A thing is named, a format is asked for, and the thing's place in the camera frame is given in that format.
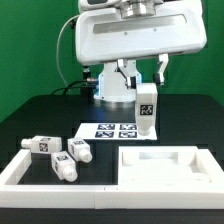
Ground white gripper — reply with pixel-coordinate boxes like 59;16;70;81
76;5;207;89

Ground white square tabletop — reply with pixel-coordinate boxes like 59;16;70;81
118;146;224;191

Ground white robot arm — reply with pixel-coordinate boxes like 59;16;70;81
75;0;207;103

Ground white paper sheet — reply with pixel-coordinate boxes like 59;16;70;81
75;123;157;140

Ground white U-shaped fence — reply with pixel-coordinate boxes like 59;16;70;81
0;149;224;209

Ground black camera stand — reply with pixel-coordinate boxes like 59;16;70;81
80;66;98;98

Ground grey cable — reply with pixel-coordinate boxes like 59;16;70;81
55;13;88;88

